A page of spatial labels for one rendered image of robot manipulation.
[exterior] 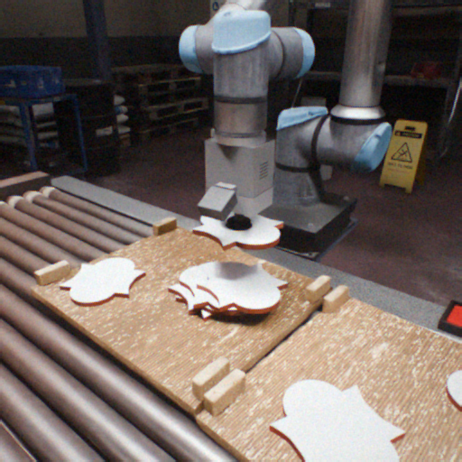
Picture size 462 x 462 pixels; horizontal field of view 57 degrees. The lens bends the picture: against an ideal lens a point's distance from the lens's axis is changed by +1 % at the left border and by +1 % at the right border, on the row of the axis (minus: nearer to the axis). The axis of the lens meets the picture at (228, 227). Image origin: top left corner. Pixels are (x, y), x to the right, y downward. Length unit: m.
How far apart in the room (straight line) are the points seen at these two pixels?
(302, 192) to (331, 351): 0.53
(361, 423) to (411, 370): 0.13
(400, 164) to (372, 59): 3.24
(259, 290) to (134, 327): 0.20
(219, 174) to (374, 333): 0.33
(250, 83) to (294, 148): 0.48
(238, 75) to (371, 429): 0.45
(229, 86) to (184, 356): 0.37
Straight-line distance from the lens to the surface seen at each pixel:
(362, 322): 0.71
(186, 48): 0.77
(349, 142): 0.99
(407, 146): 4.17
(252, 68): 0.59
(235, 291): 0.68
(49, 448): 0.59
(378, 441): 0.54
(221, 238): 0.64
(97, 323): 0.71
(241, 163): 0.61
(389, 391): 0.61
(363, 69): 0.97
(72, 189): 1.36
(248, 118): 0.60
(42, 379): 0.67
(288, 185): 1.07
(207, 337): 0.65
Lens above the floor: 1.35
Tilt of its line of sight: 25 degrees down
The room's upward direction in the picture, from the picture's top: straight up
